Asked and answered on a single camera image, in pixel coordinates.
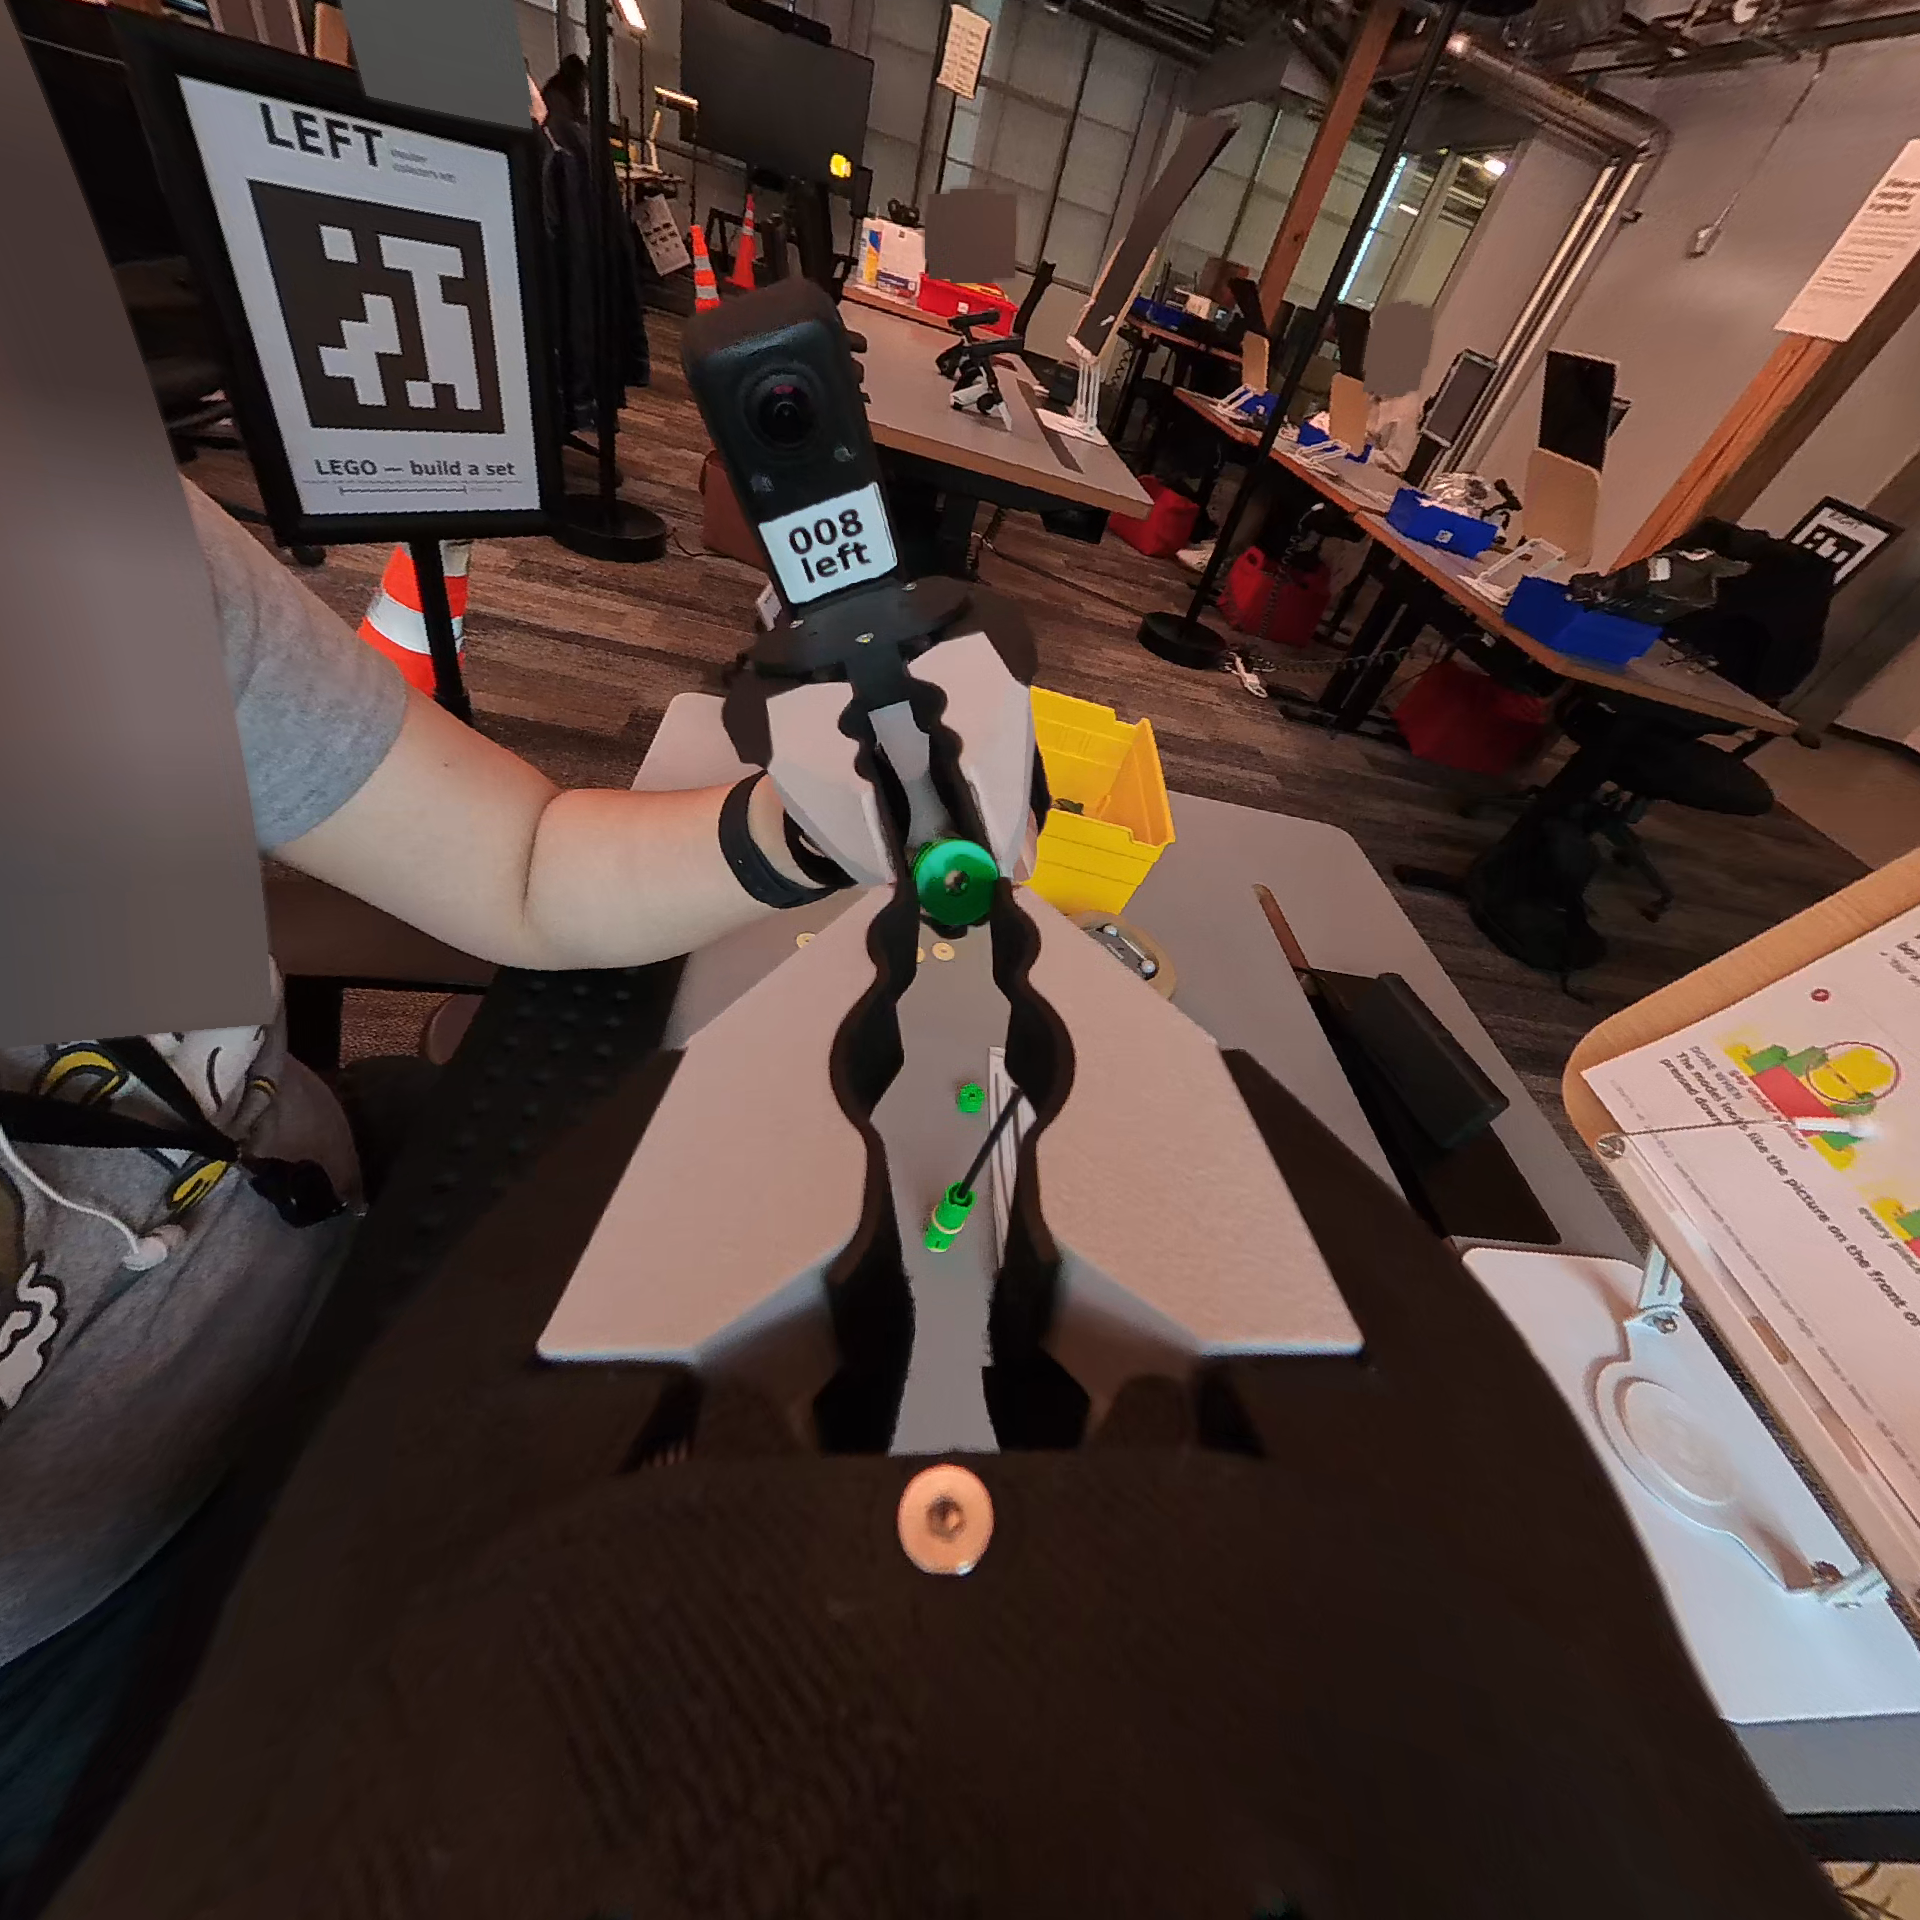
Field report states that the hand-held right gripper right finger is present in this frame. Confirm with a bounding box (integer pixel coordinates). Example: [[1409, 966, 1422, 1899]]
[[987, 884, 1367, 1453]]

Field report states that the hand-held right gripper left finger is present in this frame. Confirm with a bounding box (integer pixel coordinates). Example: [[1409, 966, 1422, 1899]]
[[534, 888, 921, 1453]]

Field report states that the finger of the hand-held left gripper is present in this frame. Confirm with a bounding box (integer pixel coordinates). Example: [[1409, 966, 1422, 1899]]
[[931, 627, 1048, 888], [767, 678, 914, 890]]

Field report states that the green round toy brick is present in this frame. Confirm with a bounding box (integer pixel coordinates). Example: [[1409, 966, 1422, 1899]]
[[907, 836, 1000, 929]]

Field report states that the person's left forearm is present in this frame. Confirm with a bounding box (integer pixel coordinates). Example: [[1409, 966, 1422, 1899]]
[[263, 681, 753, 974]]

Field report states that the grey desk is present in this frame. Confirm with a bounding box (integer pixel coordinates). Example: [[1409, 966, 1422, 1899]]
[[631, 690, 1920, 1825]]

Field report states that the person's left hand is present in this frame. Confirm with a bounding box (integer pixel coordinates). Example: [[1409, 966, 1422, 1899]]
[[754, 780, 873, 902]]

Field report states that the black wristband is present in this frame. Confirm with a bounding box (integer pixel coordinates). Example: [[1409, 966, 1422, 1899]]
[[718, 768, 818, 913]]

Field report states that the yellow plastic bin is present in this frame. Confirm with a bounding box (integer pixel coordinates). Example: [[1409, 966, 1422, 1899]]
[[1027, 685, 1177, 916]]

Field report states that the flat printed instruction sheet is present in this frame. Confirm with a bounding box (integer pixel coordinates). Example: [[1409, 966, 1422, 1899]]
[[984, 1084, 1040, 1220]]

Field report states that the wood edged office table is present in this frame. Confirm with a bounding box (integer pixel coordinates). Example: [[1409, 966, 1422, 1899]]
[[840, 285, 1158, 520]]

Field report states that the black axle with green bricks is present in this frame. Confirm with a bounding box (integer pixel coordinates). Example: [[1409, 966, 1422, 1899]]
[[921, 1093, 1029, 1256]]

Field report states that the black office chair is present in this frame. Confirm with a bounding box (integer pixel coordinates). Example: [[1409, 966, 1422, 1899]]
[[1463, 698, 1778, 976], [938, 262, 1058, 385]]

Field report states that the black perforated mat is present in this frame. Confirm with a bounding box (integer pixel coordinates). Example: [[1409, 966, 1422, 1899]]
[[353, 961, 693, 1361]]

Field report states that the tan tape roll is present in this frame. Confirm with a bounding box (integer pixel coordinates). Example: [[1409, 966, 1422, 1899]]
[[1069, 902, 1183, 1003]]

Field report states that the black toy set box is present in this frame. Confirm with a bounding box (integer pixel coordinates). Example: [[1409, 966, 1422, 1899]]
[[1295, 966, 1513, 1193]]

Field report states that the black monitor screen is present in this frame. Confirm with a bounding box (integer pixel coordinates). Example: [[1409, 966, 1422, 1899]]
[[680, 0, 877, 190]]

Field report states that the white stand base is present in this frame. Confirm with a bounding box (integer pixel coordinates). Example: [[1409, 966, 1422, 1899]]
[[1463, 1245, 1920, 1728]]

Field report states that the framed marker sign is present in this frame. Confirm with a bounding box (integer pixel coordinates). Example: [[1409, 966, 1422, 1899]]
[[112, 16, 566, 729], [1786, 496, 1899, 588]]

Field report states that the blue plastic bin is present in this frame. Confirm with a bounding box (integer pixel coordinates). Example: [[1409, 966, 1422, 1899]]
[[1384, 486, 1502, 561], [1504, 577, 1664, 665]]

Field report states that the long office table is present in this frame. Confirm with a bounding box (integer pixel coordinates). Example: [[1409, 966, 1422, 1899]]
[[1170, 381, 1802, 737]]

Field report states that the instruction board on stand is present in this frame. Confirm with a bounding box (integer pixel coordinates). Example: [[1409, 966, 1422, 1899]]
[[1565, 853, 1920, 1622]]

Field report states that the person's grey printed shirt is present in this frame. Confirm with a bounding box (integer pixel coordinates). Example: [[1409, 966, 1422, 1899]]
[[0, 481, 409, 1666]]

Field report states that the black tablet screen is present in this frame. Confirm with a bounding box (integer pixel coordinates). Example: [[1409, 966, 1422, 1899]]
[[1536, 350, 1624, 473]]

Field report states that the black backpack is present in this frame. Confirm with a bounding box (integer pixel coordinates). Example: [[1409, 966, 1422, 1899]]
[[1568, 516, 1840, 706]]

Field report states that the black strap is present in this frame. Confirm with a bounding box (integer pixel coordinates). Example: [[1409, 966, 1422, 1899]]
[[0, 1036, 354, 1226]]

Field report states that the white earphone cable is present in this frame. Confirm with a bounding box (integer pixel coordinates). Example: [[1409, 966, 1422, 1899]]
[[0, 1118, 190, 1278]]

